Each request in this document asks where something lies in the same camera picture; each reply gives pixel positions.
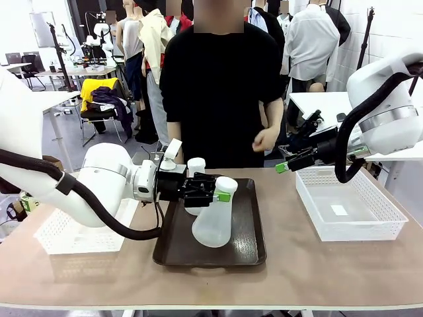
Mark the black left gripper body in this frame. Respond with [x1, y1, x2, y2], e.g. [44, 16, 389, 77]
[157, 170, 196, 203]

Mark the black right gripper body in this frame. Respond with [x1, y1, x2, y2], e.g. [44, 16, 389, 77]
[307, 137, 339, 166]

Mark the translucent white plastic flask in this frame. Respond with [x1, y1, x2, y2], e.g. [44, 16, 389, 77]
[183, 157, 208, 217]
[192, 176, 239, 249]

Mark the person's left forearm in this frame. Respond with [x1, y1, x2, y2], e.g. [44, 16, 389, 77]
[263, 96, 286, 133]

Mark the person's left hand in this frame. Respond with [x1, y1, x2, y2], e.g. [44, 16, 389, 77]
[252, 126, 278, 153]

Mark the white side table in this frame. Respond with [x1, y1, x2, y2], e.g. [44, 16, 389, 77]
[288, 91, 423, 163]

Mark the dark brown plastic tray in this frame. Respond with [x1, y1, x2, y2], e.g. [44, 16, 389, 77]
[152, 178, 268, 275]

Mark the person in black sweater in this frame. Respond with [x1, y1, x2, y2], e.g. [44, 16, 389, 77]
[159, 22, 286, 170]

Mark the white perforated plastic basket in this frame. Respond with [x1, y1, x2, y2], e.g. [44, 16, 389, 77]
[295, 165, 410, 243]
[32, 197, 140, 256]

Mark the chair with yellow purple clothes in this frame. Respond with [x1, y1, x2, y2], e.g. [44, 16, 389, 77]
[79, 77, 135, 148]

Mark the black light stand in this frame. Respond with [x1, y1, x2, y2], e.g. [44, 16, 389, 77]
[358, 7, 377, 71]

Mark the brown cardboard box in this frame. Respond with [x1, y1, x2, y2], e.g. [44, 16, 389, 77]
[42, 155, 64, 173]

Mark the black hanging jacket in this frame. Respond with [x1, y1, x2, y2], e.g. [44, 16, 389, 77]
[325, 4, 352, 48]

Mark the green white small box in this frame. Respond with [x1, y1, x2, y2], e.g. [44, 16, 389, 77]
[19, 194, 41, 213]

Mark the mannequin with white tank top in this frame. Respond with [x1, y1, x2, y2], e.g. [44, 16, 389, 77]
[114, 0, 147, 104]

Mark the black office chair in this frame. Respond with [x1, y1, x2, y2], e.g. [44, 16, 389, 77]
[20, 53, 48, 92]

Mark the white whiteboard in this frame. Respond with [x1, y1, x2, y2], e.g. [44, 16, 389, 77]
[28, 11, 58, 49]

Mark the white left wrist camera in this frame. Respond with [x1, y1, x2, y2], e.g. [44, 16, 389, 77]
[159, 138, 184, 173]

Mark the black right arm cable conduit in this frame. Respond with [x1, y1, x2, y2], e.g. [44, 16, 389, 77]
[334, 62, 423, 184]

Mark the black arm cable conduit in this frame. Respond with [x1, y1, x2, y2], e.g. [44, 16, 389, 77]
[0, 148, 165, 241]
[334, 62, 423, 184]

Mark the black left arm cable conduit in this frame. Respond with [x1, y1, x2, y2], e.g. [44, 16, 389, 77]
[0, 148, 165, 241]

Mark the black camera tripod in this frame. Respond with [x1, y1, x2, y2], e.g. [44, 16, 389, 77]
[46, 21, 79, 92]

